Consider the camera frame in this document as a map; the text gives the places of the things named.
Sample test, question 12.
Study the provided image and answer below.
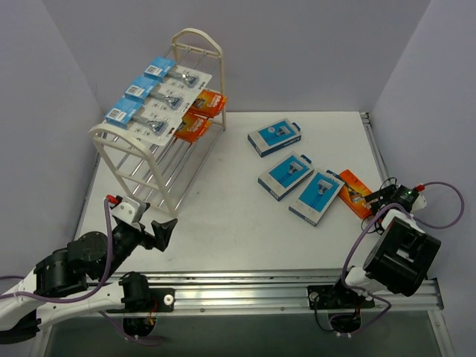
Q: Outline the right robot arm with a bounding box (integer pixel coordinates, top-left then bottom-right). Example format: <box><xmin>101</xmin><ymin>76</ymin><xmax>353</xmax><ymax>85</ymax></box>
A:
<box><xmin>330</xmin><ymin>184</ymin><xmax>441</xmax><ymax>307</ymax></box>

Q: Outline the blue harry's box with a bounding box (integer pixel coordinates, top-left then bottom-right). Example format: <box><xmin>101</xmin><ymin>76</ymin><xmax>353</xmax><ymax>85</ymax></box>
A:
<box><xmin>247</xmin><ymin>118</ymin><xmax>302</xmax><ymax>158</ymax></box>
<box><xmin>257</xmin><ymin>151</ymin><xmax>315</xmax><ymax>202</ymax></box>
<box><xmin>289</xmin><ymin>170</ymin><xmax>344</xmax><ymax>227</ymax></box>

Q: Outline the orange Gillette Fusion box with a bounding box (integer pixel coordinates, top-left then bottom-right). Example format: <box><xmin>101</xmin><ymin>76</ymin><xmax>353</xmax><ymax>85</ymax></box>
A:
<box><xmin>188</xmin><ymin>89</ymin><xmax>228</xmax><ymax>118</ymax></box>

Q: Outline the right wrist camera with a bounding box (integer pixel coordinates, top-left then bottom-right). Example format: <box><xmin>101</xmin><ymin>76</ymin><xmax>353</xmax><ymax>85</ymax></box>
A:
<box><xmin>411</xmin><ymin>183</ymin><xmax>428</xmax><ymax>213</ymax></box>

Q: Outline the aluminium rail frame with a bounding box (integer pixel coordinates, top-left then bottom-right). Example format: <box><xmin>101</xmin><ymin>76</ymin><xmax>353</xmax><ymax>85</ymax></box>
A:
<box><xmin>40</xmin><ymin>111</ymin><xmax>446</xmax><ymax>319</ymax></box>

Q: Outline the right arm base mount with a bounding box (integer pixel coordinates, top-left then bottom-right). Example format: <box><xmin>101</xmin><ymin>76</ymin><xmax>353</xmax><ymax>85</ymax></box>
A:
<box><xmin>306</xmin><ymin>284</ymin><xmax>375</xmax><ymax>310</ymax></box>

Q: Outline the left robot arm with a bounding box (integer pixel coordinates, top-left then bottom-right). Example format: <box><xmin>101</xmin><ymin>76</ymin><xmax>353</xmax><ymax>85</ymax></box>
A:
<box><xmin>1</xmin><ymin>197</ymin><xmax>178</xmax><ymax>344</ymax></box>

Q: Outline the cream metal-rod shelf rack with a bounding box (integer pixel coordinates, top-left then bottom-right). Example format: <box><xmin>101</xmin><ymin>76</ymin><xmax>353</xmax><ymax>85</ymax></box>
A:
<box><xmin>89</xmin><ymin>28</ymin><xmax>228</xmax><ymax>216</ymax></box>

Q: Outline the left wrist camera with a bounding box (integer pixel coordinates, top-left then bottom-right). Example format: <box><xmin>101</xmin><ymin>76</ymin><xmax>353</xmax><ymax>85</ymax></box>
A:
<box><xmin>103</xmin><ymin>195</ymin><xmax>142</xmax><ymax>230</ymax></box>

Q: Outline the blue Gillette razor blister pack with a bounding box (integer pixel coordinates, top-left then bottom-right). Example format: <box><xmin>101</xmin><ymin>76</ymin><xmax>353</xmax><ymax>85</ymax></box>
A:
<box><xmin>143</xmin><ymin>57</ymin><xmax>213</xmax><ymax>89</ymax></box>

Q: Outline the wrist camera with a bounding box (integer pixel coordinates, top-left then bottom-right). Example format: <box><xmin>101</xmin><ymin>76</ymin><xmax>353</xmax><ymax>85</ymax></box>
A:
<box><xmin>411</xmin><ymin>183</ymin><xmax>428</xmax><ymax>213</ymax></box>
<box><xmin>103</xmin><ymin>195</ymin><xmax>142</xmax><ymax>230</ymax></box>

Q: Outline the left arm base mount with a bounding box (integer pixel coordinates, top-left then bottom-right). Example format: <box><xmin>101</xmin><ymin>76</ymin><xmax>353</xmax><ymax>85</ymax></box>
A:
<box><xmin>121</xmin><ymin>287</ymin><xmax>176</xmax><ymax>312</ymax></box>

